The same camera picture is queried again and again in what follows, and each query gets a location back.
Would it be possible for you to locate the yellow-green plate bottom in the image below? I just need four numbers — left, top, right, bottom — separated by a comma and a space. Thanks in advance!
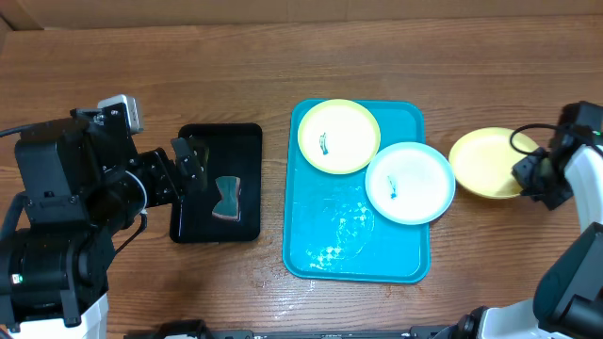
448, 127, 525, 200

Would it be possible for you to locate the yellow-green plate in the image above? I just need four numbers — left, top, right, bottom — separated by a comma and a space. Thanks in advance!
297, 99, 381, 175
448, 127, 525, 200

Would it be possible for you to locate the green bow-shaped sponge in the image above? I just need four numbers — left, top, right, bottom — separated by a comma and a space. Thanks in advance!
212, 176, 241, 222

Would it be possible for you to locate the light blue plate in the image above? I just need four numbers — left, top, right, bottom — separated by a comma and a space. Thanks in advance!
365, 142, 456, 225

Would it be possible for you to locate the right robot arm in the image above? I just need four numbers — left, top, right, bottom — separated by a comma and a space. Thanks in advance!
436, 102, 602, 339

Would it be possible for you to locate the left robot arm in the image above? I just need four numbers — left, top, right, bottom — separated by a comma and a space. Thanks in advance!
1, 110, 204, 338

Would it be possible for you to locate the black rectangular tray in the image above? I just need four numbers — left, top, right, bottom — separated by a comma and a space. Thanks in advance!
170, 123, 262, 243

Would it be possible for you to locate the teal plastic serving tray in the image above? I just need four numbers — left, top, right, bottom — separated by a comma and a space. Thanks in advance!
283, 99, 431, 284

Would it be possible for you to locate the yellow-green plate top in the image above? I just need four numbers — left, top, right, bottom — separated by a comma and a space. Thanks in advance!
297, 99, 381, 175

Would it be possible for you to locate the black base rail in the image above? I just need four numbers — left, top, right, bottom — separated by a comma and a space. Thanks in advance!
123, 319, 449, 339

